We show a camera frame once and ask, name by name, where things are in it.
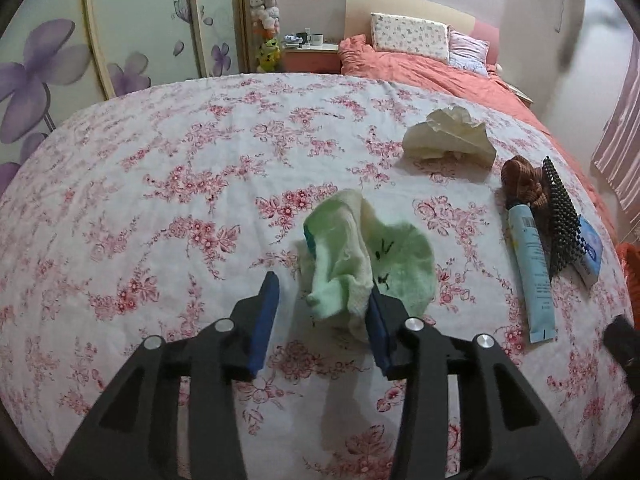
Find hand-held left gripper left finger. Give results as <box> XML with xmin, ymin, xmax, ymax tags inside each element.
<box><xmin>52</xmin><ymin>271</ymin><xmax>281</xmax><ymax>480</ymax></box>

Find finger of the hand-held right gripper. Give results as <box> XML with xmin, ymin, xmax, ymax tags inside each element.
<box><xmin>602</xmin><ymin>314</ymin><xmax>640</xmax><ymax>391</ymax></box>

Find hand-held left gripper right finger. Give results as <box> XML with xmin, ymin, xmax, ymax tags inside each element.
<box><xmin>365</xmin><ymin>285</ymin><xmax>583</xmax><ymax>480</ymax></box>

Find light green terry cloth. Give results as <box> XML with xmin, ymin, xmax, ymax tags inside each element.
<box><xmin>295</xmin><ymin>189</ymin><xmax>437</xmax><ymax>343</ymax></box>

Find blue tissue pack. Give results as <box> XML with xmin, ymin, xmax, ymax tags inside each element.
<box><xmin>570</xmin><ymin>214</ymin><xmax>604</xmax><ymax>289</ymax></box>

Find light blue tube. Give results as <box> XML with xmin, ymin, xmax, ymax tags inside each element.
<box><xmin>506</xmin><ymin>199</ymin><xmax>557</xmax><ymax>344</ymax></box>

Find black dotted hair comb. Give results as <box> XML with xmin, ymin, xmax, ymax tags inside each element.
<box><xmin>541</xmin><ymin>156</ymin><xmax>583</xmax><ymax>281</ymax></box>

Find patterned hair scrunchie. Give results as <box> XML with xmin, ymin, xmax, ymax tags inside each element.
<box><xmin>501</xmin><ymin>156</ymin><xmax>548</xmax><ymax>211</ymax></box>

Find cream cloth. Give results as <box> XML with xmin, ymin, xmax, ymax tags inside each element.
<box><xmin>402</xmin><ymin>106</ymin><xmax>497</xmax><ymax>167</ymax></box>

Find pink floral tablecloth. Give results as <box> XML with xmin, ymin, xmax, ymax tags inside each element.
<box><xmin>0</xmin><ymin>72</ymin><xmax>636</xmax><ymax>480</ymax></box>

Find pink satin curtain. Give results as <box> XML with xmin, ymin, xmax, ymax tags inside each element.
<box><xmin>592</xmin><ymin>50</ymin><xmax>640</xmax><ymax>221</ymax></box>

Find salmon pink duvet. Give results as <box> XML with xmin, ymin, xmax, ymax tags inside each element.
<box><xmin>337</xmin><ymin>35</ymin><xmax>621</xmax><ymax>241</ymax></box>

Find orange nightstand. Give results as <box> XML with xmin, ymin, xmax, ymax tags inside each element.
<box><xmin>281</xmin><ymin>42</ymin><xmax>342</xmax><ymax>75</ymax></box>

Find yellow green plush toy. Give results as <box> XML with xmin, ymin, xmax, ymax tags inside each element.
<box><xmin>256</xmin><ymin>37</ymin><xmax>283</xmax><ymax>73</ymax></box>

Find pink striped pillow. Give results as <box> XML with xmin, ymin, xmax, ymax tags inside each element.
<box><xmin>448</xmin><ymin>29</ymin><xmax>491</xmax><ymax>73</ymax></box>

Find white floral pillow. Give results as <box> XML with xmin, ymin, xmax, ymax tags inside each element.
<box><xmin>370</xmin><ymin>12</ymin><xmax>451</xmax><ymax>66</ymax></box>

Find hanging plush toys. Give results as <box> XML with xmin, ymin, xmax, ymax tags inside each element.
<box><xmin>249</xmin><ymin>0</ymin><xmax>282</xmax><ymax>33</ymax></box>

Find beige and pink headboard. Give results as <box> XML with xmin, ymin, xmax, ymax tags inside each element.
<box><xmin>345</xmin><ymin>0</ymin><xmax>501</xmax><ymax>68</ymax></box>

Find flower print wardrobe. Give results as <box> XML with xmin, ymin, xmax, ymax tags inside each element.
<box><xmin>0</xmin><ymin>0</ymin><xmax>246</xmax><ymax>196</ymax></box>

